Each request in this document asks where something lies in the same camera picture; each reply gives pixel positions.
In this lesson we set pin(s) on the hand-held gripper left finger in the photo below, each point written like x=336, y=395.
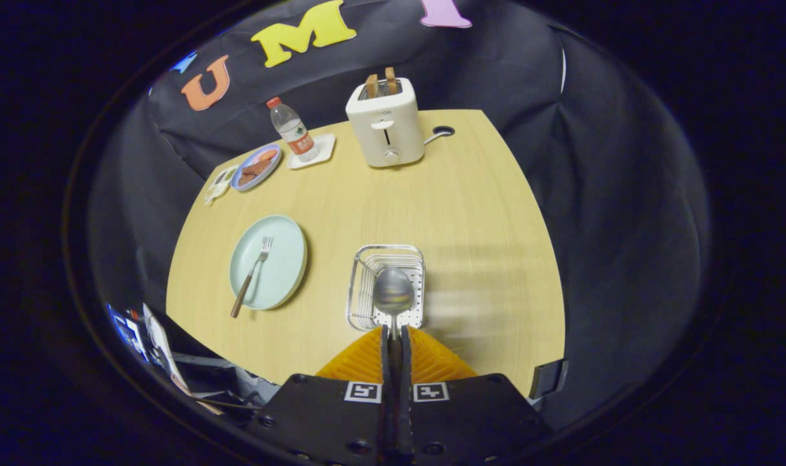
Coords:
x=386, y=414

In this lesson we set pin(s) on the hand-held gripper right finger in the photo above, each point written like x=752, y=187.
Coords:
x=407, y=414

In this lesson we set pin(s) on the pale green plate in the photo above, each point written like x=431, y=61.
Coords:
x=280, y=259

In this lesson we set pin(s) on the white paper sheet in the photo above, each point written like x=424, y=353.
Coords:
x=163, y=349

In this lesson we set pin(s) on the blue plate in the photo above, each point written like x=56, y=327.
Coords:
x=244, y=186

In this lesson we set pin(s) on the white square coaster tray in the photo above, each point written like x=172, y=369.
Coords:
x=325, y=145

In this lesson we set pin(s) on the brown meat slices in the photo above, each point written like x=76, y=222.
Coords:
x=254, y=171

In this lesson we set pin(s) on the white divided sauce dish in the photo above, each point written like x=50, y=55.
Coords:
x=219, y=184

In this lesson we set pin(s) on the orange food slice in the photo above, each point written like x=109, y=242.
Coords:
x=267, y=155

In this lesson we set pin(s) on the black backdrop cloth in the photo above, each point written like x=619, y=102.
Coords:
x=626, y=226

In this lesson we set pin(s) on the white toaster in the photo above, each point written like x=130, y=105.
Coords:
x=367, y=123

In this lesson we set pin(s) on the clear red cap water bottle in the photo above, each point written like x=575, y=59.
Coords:
x=296, y=136

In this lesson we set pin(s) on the toast bread slice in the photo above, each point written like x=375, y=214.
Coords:
x=371, y=86
x=391, y=81

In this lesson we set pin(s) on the black table edge bracket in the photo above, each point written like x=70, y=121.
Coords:
x=548, y=378

